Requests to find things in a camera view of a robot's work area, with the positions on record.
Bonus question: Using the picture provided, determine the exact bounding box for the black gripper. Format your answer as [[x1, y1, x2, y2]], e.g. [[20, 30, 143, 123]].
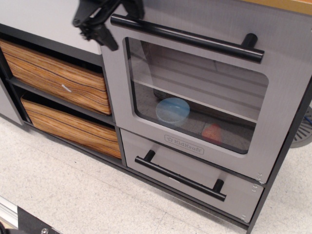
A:
[[72, 0, 145, 51]]

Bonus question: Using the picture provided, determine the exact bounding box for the black oven door handle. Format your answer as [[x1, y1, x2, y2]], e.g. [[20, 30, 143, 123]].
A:
[[110, 14, 265, 63]]

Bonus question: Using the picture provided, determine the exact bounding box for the grey toy oven door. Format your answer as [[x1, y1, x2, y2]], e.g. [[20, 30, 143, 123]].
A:
[[103, 7, 312, 183]]

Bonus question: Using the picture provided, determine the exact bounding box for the upper wood pattern bin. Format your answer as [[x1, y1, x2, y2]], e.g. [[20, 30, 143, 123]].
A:
[[0, 39, 112, 115]]

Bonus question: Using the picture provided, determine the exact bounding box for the wood pattern bin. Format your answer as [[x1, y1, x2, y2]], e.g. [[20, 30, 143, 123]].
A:
[[0, 39, 112, 115], [20, 92, 121, 159]]

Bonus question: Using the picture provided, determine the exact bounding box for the blue bowl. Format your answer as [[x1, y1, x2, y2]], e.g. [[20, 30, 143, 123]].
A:
[[156, 97, 190, 127]]

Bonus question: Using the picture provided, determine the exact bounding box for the toy kitchen cabinet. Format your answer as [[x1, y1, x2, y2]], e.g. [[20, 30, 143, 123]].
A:
[[0, 0, 312, 233]]

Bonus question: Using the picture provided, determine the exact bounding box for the lower wood pattern bin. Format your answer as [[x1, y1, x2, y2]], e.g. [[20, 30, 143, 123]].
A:
[[20, 92, 121, 159]]

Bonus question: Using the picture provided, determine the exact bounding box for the red toy strawberry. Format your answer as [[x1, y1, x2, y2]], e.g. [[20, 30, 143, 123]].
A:
[[201, 123, 222, 145]]

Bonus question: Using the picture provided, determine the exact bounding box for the grey lower drawer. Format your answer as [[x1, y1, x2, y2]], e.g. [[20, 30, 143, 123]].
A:
[[121, 130, 263, 223]]

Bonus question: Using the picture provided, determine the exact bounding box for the grey round base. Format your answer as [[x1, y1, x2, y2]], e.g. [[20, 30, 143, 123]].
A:
[[291, 106, 312, 148]]

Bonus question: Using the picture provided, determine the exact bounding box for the black drawer handle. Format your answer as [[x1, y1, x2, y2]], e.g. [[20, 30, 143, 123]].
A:
[[135, 150, 226, 202]]

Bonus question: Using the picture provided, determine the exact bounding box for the aluminium rail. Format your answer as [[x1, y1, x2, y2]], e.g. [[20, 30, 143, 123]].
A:
[[0, 196, 19, 229]]

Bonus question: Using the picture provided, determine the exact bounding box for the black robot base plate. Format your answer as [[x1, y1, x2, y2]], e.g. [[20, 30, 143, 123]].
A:
[[17, 207, 60, 234]]

